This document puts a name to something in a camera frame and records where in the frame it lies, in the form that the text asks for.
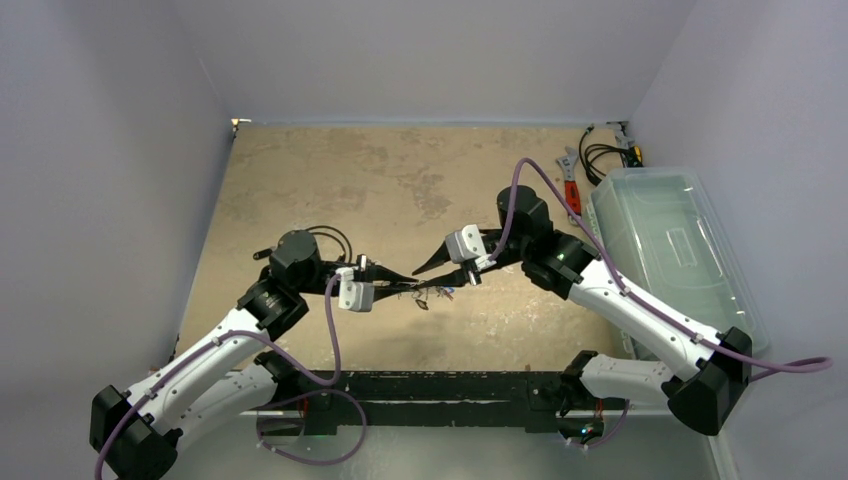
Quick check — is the metal key organizer ring plate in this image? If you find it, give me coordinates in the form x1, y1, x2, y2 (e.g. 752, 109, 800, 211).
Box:
396, 282, 455, 311

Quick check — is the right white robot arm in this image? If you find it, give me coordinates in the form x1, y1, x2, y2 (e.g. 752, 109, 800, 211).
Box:
414, 185, 752, 436

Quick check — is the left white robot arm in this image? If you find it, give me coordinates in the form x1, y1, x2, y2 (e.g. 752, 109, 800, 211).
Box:
89, 230, 419, 479

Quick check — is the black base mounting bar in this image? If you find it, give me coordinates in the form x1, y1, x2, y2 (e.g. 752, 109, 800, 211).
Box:
291, 370, 627, 435

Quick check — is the clear plastic storage bin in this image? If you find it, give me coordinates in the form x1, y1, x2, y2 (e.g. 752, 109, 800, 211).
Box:
584, 167, 769, 357

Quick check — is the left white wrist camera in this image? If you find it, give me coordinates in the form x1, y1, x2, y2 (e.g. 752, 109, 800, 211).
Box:
336, 267, 375, 313

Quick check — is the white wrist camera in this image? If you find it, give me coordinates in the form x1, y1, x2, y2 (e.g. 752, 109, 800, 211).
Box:
444, 224, 495, 286
336, 267, 375, 313

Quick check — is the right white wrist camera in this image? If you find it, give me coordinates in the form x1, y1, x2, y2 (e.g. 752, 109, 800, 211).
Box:
444, 224, 495, 286

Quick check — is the coiled black usb cable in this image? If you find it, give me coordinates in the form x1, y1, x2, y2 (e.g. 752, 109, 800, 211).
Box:
305, 225, 354, 266

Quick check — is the red handled adjustable wrench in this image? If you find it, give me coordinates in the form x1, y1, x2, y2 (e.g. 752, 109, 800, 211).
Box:
556, 147, 582, 225

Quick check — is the black cable bundle in corner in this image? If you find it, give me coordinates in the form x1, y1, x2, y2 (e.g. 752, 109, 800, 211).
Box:
578, 125, 645, 185

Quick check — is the aluminium frame rail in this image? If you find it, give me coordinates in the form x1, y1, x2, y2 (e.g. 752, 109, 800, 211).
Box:
251, 404, 740, 480

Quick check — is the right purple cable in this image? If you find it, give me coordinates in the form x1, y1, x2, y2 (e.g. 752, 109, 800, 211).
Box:
488, 157, 833, 452

